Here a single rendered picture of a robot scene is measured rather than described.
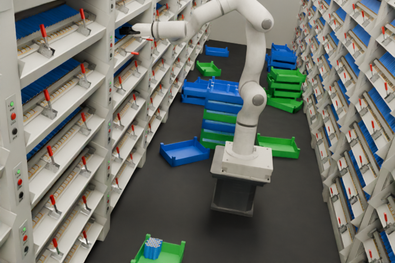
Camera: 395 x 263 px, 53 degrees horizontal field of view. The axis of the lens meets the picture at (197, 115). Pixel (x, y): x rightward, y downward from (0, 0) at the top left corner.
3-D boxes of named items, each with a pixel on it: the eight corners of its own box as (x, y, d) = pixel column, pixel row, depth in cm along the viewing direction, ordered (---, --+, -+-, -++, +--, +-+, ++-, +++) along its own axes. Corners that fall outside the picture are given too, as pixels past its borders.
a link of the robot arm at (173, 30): (163, 27, 202) (158, 18, 193) (188, 26, 200) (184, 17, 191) (161, 42, 200) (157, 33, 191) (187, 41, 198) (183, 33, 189)
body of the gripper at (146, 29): (157, 20, 200) (136, 20, 201) (152, 24, 191) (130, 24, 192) (158, 35, 203) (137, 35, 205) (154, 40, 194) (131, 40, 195)
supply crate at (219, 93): (247, 94, 297) (248, 84, 293) (247, 105, 279) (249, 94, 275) (207, 88, 298) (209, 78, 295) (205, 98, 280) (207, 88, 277)
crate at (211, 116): (243, 113, 304) (245, 104, 300) (243, 124, 285) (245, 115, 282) (205, 107, 305) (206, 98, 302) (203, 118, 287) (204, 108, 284)
